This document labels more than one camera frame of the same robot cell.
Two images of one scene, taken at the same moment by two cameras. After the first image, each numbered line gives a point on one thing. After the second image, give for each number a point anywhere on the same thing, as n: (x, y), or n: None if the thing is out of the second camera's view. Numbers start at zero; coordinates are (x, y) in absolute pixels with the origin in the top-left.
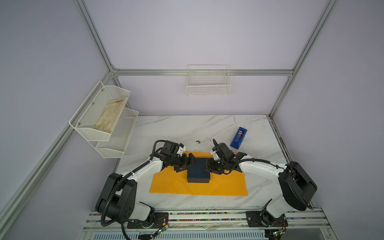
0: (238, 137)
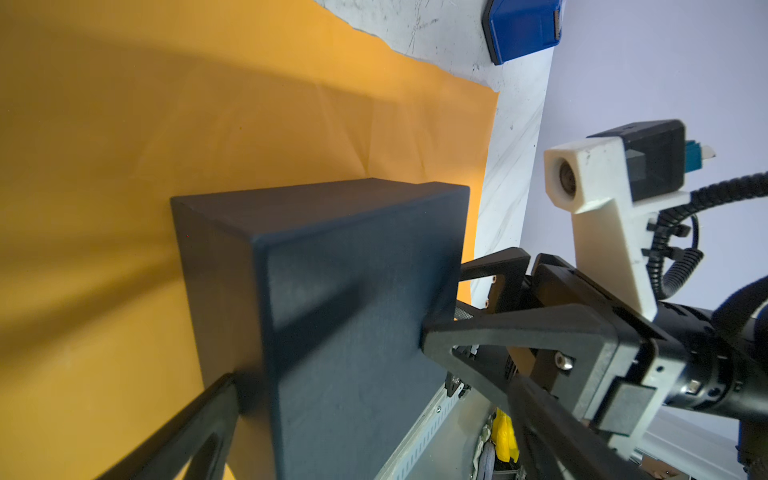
0: (517, 28)
